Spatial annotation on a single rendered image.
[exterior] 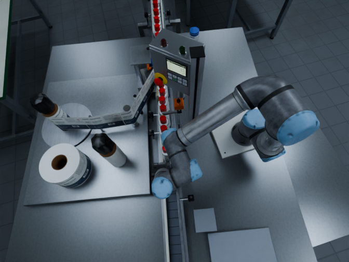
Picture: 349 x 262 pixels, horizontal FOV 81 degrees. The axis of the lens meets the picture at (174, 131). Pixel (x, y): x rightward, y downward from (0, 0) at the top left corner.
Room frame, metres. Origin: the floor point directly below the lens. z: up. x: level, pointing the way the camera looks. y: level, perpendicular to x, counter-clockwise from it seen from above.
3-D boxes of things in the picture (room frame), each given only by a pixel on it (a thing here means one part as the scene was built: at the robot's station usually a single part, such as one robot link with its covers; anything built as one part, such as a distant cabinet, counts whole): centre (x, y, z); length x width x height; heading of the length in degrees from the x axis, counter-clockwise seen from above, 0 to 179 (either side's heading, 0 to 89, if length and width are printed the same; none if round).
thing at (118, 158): (0.37, 0.33, 1.03); 0.09 x 0.09 x 0.30
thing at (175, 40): (0.55, -0.04, 1.38); 0.17 x 0.10 x 0.19; 54
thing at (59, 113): (0.63, 0.64, 1.04); 0.09 x 0.09 x 0.29
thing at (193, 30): (1.29, -0.23, 0.87); 0.07 x 0.07 x 0.07
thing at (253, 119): (0.43, -0.41, 1.02); 0.13 x 0.12 x 0.14; 17
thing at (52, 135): (0.63, 0.64, 0.89); 0.31 x 0.31 x 0.01
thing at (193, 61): (0.48, -0.10, 1.17); 0.04 x 0.04 x 0.67; 89
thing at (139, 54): (0.87, 0.14, 1.14); 0.14 x 0.11 x 0.01; 179
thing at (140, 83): (0.87, 0.13, 1.01); 0.14 x 0.13 x 0.26; 179
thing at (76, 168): (0.34, 0.58, 0.95); 0.20 x 0.20 x 0.14
